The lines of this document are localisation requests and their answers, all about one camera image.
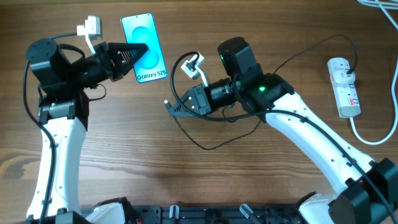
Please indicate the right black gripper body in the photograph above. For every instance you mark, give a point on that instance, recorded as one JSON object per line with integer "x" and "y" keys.
{"x": 203, "y": 99}

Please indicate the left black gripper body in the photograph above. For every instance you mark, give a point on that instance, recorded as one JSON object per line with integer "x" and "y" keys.
{"x": 105, "y": 63}

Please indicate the blue Galaxy smartphone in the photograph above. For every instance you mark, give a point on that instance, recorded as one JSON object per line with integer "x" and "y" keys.
{"x": 141, "y": 30}

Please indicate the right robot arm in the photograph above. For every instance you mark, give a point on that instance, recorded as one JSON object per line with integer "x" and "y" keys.
{"x": 364, "y": 191}

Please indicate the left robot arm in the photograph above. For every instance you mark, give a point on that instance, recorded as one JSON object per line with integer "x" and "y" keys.
{"x": 63, "y": 118}

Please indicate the white charger plug adapter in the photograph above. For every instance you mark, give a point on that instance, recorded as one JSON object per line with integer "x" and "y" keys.
{"x": 342, "y": 78}

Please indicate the white power strip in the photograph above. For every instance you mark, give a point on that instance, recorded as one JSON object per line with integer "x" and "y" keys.
{"x": 345, "y": 96}

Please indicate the black mounting rail base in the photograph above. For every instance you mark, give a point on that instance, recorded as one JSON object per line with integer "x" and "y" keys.
{"x": 155, "y": 214}

